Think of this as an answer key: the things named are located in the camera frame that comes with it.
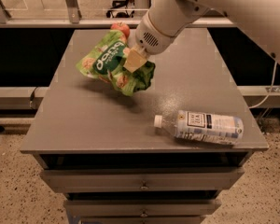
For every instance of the grey drawer cabinet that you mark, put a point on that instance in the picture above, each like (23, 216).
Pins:
(101, 150)

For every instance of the top grey drawer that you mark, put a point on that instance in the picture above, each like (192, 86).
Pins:
(82, 181)

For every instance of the green rice chip bag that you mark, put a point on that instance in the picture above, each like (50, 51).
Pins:
(106, 62)

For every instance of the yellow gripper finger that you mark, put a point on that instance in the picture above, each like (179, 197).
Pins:
(136, 58)

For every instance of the black office chair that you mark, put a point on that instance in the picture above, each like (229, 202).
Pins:
(121, 9)

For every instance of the red apple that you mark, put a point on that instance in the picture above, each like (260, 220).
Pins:
(121, 29)

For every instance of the grey drawer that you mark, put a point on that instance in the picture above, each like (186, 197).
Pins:
(82, 181)
(142, 208)

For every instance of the metal railing frame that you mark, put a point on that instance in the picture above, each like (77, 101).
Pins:
(55, 14)

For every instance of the clear plastic water bottle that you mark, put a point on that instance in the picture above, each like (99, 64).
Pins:
(202, 127)

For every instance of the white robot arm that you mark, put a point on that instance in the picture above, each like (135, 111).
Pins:
(258, 19)

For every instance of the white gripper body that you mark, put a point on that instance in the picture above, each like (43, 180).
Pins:
(153, 41)

